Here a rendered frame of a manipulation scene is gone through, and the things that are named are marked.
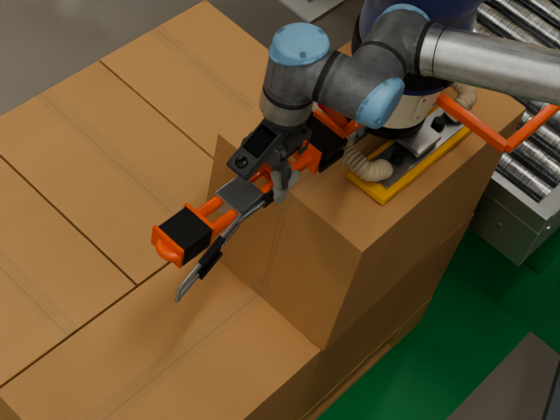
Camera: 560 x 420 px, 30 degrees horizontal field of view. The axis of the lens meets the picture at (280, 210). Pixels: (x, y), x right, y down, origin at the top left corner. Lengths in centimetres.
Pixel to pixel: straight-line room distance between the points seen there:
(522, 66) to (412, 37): 19
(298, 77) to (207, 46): 127
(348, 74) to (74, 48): 210
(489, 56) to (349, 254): 58
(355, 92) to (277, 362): 87
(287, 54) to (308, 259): 66
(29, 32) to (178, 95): 104
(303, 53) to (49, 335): 98
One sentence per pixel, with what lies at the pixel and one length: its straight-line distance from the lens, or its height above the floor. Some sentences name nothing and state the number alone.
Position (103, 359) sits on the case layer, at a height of 54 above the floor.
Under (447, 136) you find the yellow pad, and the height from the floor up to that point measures 97.
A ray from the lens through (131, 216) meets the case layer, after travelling 252.
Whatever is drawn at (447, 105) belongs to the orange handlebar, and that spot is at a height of 108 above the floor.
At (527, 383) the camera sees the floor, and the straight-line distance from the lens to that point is 316.
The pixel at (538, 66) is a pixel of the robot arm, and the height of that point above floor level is 150.
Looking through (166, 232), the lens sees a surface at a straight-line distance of 181.
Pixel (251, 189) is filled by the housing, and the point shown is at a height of 109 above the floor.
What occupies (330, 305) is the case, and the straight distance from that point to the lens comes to 224.
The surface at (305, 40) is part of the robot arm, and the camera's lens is 168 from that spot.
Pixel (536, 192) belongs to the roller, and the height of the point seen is 53.
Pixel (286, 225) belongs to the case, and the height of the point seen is 84.
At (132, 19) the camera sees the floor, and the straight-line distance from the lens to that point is 377.
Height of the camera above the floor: 257
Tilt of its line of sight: 52 degrees down
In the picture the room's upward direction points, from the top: 15 degrees clockwise
